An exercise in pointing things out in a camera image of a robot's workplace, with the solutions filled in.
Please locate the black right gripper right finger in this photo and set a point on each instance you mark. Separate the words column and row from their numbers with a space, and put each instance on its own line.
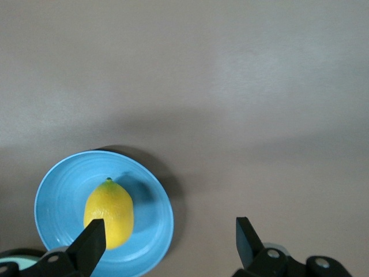
column 250, row 251

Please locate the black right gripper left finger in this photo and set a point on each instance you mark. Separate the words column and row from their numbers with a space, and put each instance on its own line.
column 86, row 248

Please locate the yellow lemon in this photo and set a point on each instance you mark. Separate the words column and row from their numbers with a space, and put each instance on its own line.
column 112, row 207

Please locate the blue plate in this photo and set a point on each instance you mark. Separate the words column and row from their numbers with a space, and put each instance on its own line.
column 66, row 190

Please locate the mint green plate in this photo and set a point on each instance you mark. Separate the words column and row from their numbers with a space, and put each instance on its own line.
column 23, row 261

